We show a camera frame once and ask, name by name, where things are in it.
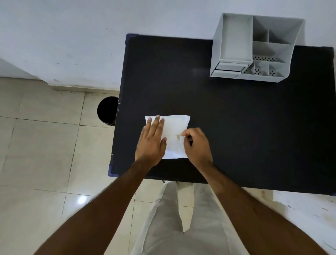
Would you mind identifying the person's right forearm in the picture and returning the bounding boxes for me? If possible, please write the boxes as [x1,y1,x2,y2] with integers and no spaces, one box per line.
[195,161,329,255]

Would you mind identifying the person's right hand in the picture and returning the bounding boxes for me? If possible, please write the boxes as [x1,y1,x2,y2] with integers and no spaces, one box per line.
[181,128,214,171]

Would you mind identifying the white paper sheet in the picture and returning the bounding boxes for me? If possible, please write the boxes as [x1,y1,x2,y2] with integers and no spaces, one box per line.
[145,114,191,160]

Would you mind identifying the black waste bin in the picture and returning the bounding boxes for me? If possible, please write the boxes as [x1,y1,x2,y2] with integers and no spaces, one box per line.
[97,96,119,127]

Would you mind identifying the grey desk organizer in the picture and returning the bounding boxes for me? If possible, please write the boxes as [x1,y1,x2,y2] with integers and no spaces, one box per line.
[209,13,306,83]

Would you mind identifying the person's left hand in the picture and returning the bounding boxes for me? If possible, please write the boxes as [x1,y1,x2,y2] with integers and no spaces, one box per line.
[135,115,167,168]

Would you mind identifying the person's left forearm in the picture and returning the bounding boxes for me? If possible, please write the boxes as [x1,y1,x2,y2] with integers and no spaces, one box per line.
[34,160,158,255]

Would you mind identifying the person's white trousers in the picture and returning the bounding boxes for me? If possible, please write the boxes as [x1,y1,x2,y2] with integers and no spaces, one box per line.
[131,181,250,255]

